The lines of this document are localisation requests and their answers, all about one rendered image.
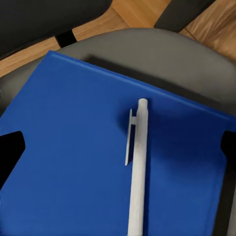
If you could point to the folder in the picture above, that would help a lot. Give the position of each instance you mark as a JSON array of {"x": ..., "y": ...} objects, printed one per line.
[{"x": 71, "y": 179}]

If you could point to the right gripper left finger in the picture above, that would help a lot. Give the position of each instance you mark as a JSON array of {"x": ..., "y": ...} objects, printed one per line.
[{"x": 12, "y": 147}]

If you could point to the pen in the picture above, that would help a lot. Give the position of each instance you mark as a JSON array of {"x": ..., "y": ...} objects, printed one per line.
[{"x": 136, "y": 211}]

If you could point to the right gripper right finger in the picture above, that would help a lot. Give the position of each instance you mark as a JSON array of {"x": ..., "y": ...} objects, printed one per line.
[{"x": 228, "y": 146}]

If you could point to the swivel chair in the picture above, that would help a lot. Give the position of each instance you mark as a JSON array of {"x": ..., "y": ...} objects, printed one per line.
[{"x": 159, "y": 56}]

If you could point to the cabinet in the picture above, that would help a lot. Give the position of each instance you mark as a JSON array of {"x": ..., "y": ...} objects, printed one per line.
[{"x": 216, "y": 28}]

